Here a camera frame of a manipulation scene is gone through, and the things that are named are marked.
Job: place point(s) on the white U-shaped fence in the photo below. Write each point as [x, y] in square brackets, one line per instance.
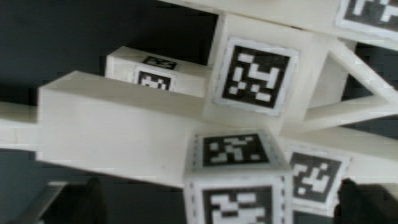
[18, 127]

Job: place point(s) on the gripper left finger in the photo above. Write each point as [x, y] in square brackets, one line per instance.
[68, 204]

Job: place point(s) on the white chair back frame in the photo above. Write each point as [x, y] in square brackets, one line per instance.
[290, 85]

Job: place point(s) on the white chair leg block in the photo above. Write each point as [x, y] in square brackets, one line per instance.
[237, 179]
[157, 71]

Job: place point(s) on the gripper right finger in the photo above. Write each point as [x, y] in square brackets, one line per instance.
[368, 203]

